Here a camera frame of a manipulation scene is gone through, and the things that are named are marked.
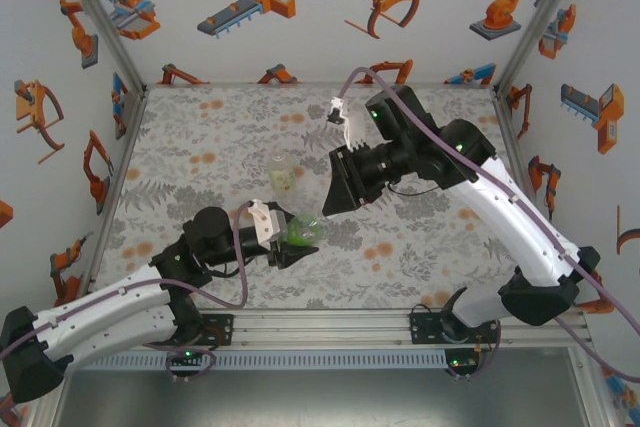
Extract clear bottle bright green label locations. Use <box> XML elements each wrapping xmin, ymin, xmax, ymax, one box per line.
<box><xmin>283</xmin><ymin>213</ymin><xmax>327</xmax><ymax>249</ymax></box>

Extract clear bottle pale yellow label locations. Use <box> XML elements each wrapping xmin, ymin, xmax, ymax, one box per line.
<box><xmin>267</xmin><ymin>149</ymin><xmax>301</xmax><ymax>194</ymax></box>

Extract grey floral table mat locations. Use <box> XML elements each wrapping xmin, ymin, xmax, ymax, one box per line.
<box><xmin>85</xmin><ymin>85</ymin><xmax>557</xmax><ymax>311</ymax></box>

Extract small green-lit circuit board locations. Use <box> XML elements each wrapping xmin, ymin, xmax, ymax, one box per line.
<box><xmin>444</xmin><ymin>354</ymin><xmax>481</xmax><ymax>371</ymax></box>
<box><xmin>167</xmin><ymin>348</ymin><xmax>211</xmax><ymax>366</ymax></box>

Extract grey metal panel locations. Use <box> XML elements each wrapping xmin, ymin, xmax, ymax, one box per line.
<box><xmin>49</xmin><ymin>369</ymin><xmax>586</xmax><ymax>427</ymax></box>

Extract long aluminium base rail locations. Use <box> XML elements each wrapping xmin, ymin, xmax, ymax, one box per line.
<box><xmin>97</xmin><ymin>307</ymin><xmax>594</xmax><ymax>349</ymax></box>

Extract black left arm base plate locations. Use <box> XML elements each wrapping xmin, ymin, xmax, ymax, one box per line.
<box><xmin>167</xmin><ymin>313</ymin><xmax>236</xmax><ymax>348</ymax></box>

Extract aluminium table side rail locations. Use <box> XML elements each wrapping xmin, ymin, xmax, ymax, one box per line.
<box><xmin>492</xmin><ymin>86</ymin><xmax>591</xmax><ymax>343</ymax></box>
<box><xmin>82</xmin><ymin>86</ymin><xmax>151</xmax><ymax>293</ymax></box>

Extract thin aluminium table edge rail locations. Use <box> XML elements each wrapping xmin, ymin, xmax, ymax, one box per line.
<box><xmin>143</xmin><ymin>79</ymin><xmax>500</xmax><ymax>91</ymax></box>

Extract slotted grey cable duct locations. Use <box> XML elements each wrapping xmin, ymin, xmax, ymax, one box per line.
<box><xmin>82</xmin><ymin>349</ymin><xmax>449</xmax><ymax>372</ymax></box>

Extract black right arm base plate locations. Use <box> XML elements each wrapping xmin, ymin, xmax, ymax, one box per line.
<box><xmin>408</xmin><ymin>309</ymin><xmax>501</xmax><ymax>347</ymax></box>

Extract slanted aluminium frame post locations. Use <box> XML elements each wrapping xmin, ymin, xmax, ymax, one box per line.
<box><xmin>493</xmin><ymin>0</ymin><xmax>597</xmax><ymax>96</ymax></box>
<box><xmin>49</xmin><ymin>0</ymin><xmax>150</xmax><ymax>94</ymax></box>

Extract short aluminium frame leg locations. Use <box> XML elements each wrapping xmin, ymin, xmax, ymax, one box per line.
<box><xmin>567</xmin><ymin>346</ymin><xmax>619</xmax><ymax>427</ymax></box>
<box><xmin>19</xmin><ymin>391</ymin><xmax>69</xmax><ymax>427</ymax></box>

